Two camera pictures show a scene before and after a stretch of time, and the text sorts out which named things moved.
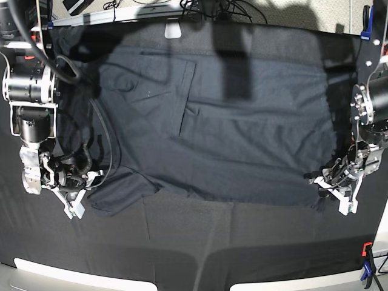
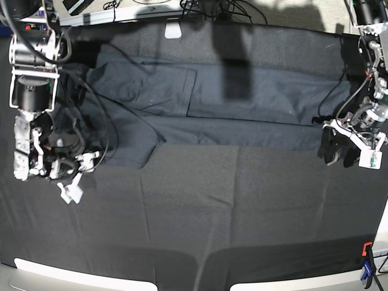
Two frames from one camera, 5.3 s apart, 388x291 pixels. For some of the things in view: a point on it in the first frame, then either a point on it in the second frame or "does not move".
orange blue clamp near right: [369, 267] does not move
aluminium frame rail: [164, 11] does not move
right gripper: [342, 177] to [365, 128]
